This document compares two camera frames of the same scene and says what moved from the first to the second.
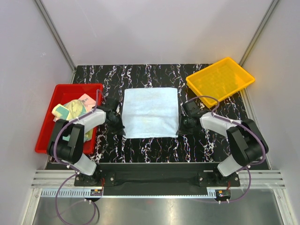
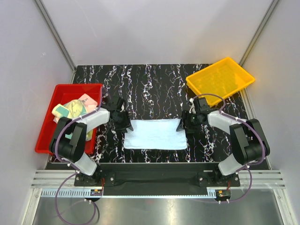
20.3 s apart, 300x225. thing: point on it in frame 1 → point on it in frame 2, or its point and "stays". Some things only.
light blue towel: [150, 113] → [155, 134]
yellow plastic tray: [221, 80] stays
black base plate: [157, 176] stays
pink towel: [88, 102] stays
